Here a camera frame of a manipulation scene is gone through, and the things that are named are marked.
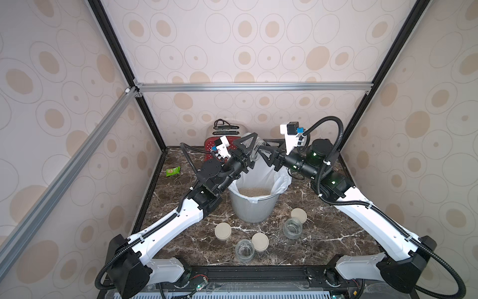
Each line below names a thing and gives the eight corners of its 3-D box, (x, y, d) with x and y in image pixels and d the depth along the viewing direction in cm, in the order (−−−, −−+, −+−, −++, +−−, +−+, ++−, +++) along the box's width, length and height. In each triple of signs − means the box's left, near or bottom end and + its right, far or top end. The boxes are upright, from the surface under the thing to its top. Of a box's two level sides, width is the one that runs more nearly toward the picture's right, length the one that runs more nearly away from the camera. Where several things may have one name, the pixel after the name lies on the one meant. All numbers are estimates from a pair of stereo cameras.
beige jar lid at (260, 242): (252, 251, 82) (252, 250, 80) (251, 234, 87) (251, 232, 85) (269, 251, 82) (269, 250, 80) (267, 234, 87) (268, 232, 85)
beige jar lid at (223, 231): (214, 240, 85) (213, 239, 83) (215, 223, 90) (215, 222, 89) (231, 240, 85) (231, 239, 84) (232, 223, 90) (231, 222, 89)
